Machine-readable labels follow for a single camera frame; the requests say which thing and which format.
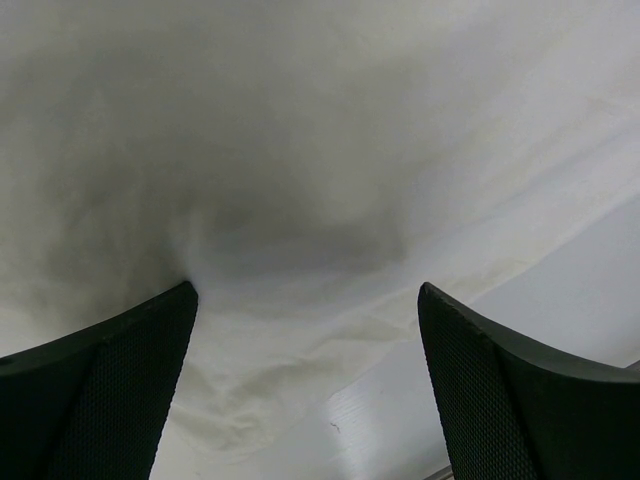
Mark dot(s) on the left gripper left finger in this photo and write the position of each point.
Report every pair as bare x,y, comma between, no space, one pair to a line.
93,404

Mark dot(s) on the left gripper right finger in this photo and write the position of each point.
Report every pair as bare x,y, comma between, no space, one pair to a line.
512,407

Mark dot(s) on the white tank top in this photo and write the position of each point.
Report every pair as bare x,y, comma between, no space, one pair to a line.
306,165

